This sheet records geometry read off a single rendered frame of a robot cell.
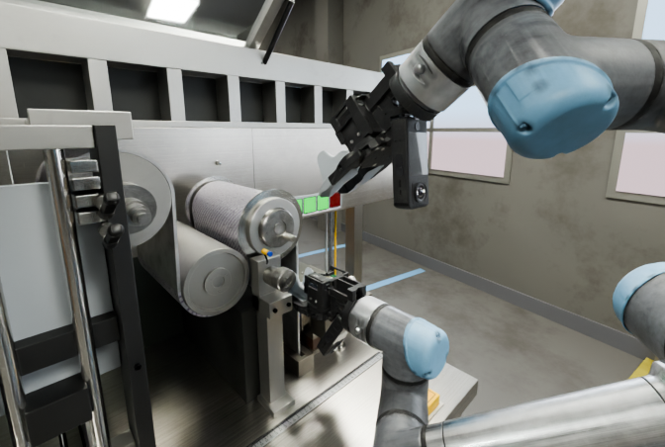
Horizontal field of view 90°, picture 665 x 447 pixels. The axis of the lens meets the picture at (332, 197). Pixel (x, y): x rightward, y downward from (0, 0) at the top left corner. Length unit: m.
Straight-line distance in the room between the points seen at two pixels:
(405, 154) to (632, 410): 0.34
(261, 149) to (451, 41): 0.73
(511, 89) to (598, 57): 0.06
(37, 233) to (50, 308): 0.08
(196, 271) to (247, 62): 0.61
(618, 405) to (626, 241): 2.42
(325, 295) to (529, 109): 0.47
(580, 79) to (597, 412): 0.33
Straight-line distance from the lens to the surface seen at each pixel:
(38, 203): 0.43
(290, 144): 1.07
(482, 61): 0.33
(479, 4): 0.37
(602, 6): 2.97
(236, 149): 0.97
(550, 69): 0.29
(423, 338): 0.54
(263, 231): 0.63
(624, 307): 0.62
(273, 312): 0.63
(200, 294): 0.63
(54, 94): 0.94
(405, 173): 0.41
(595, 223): 2.90
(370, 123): 0.43
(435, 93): 0.39
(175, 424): 0.80
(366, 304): 0.59
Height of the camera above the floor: 1.43
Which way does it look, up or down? 12 degrees down
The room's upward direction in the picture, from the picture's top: straight up
